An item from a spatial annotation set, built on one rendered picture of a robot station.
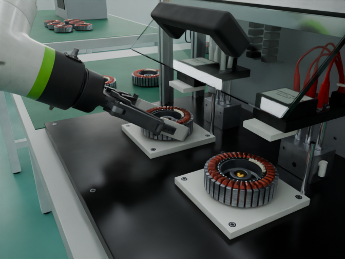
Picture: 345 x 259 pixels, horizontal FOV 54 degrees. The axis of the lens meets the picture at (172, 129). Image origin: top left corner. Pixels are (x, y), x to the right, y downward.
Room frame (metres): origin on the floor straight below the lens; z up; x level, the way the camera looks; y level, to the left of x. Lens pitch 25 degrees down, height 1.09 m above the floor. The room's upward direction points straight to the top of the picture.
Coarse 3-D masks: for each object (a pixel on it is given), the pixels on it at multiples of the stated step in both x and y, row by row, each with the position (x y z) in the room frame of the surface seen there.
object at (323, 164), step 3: (321, 162) 0.47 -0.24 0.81; (324, 162) 0.47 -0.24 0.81; (327, 162) 0.47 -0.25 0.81; (318, 165) 0.47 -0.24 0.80; (321, 165) 0.46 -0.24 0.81; (324, 165) 0.46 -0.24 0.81; (321, 168) 0.46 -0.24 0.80; (324, 168) 0.46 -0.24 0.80; (318, 171) 0.47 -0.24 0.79; (321, 171) 0.46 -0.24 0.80; (324, 171) 0.46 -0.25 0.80; (318, 174) 0.47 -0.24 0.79; (321, 174) 0.46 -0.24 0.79; (324, 174) 0.46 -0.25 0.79; (318, 177) 0.47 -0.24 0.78; (321, 177) 0.46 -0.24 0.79
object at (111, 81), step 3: (102, 75) 1.06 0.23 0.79; (105, 75) 1.06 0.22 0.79; (105, 78) 1.04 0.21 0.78; (108, 78) 1.03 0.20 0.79; (111, 78) 1.03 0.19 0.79; (114, 78) 1.04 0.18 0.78; (105, 81) 1.04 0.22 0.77; (108, 81) 1.00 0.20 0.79; (111, 81) 1.00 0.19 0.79; (114, 81) 1.01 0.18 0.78; (105, 84) 0.98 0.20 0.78; (108, 84) 0.98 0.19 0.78; (111, 84) 0.99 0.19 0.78; (114, 84) 1.00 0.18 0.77; (111, 87) 0.99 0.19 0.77; (114, 87) 1.00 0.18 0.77
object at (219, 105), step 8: (208, 104) 0.73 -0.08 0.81; (216, 104) 0.70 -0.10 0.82; (224, 104) 0.70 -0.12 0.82; (232, 104) 0.70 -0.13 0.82; (240, 104) 0.70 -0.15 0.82; (208, 112) 0.73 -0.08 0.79; (216, 112) 0.70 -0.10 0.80; (224, 112) 0.68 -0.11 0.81; (232, 112) 0.69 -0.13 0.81; (240, 112) 0.70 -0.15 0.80; (208, 120) 0.72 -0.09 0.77; (216, 120) 0.70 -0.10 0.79; (224, 120) 0.68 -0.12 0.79; (232, 120) 0.69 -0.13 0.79; (224, 128) 0.68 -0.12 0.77
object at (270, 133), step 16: (304, 96) 0.48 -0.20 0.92; (256, 112) 0.49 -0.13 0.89; (304, 112) 0.45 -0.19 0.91; (320, 112) 0.47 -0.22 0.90; (336, 112) 0.48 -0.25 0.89; (256, 128) 0.45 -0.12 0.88; (272, 128) 0.45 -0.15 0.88; (288, 128) 0.43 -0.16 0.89; (320, 128) 0.49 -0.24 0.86; (320, 144) 0.49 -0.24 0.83
